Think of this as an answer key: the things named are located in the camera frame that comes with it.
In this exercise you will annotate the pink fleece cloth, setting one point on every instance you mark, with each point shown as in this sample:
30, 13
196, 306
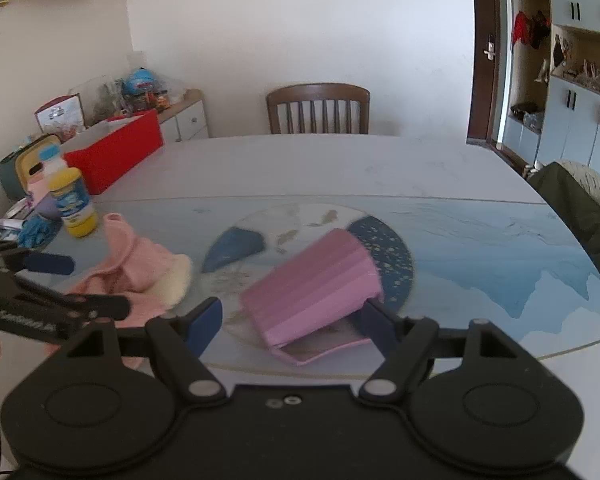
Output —
130, 267

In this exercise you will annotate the blue toy helmet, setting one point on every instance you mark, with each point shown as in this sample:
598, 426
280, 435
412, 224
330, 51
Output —
140, 84

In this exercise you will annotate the brown wooden chair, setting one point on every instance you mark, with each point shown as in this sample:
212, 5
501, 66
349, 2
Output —
318, 110

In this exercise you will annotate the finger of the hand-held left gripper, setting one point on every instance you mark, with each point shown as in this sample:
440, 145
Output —
102, 306
47, 263

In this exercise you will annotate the yellow bottle with blue label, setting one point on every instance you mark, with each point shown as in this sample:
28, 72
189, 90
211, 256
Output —
74, 205

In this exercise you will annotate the red hanging ornament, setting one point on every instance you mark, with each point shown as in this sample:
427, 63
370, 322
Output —
521, 29

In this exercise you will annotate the blue crumpled cloth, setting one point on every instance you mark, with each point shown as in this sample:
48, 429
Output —
35, 232

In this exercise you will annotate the white bottle with blue cap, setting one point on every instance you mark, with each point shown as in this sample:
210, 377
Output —
51, 162

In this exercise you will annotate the red and white card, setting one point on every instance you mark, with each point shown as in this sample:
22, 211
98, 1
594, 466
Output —
60, 112

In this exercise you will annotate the olive cushioned chair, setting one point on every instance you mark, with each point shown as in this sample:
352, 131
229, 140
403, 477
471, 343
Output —
570, 200

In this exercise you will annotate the brown door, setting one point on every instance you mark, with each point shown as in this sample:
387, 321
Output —
484, 55

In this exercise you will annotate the pink ribbed cup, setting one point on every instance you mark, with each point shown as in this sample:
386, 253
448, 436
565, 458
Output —
312, 297

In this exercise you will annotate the teal case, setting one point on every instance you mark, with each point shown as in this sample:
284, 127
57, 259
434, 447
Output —
12, 172

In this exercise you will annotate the white side cabinet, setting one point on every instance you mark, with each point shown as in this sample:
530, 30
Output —
186, 121

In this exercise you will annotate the red box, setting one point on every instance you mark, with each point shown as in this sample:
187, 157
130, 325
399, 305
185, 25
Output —
115, 152

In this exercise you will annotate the white and wood wall cabinet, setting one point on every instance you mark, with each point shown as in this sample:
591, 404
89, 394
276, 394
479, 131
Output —
575, 110

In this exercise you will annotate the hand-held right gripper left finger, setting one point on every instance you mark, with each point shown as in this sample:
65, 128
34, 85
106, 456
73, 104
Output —
206, 321

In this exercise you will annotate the purple cup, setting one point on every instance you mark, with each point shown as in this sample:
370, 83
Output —
47, 206

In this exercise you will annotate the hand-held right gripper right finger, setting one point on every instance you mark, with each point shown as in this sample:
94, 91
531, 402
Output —
377, 324

